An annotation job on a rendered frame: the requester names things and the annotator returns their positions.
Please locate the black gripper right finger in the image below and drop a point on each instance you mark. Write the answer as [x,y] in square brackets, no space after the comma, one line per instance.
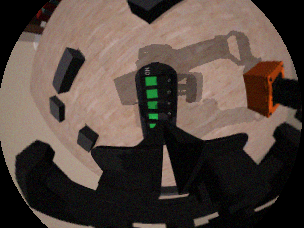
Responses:
[188,153]

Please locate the dark grey controller unit with label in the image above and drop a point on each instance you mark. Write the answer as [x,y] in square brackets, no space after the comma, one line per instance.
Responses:
[156,86]

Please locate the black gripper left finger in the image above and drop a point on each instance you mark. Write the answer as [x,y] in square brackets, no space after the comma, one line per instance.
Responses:
[147,157]

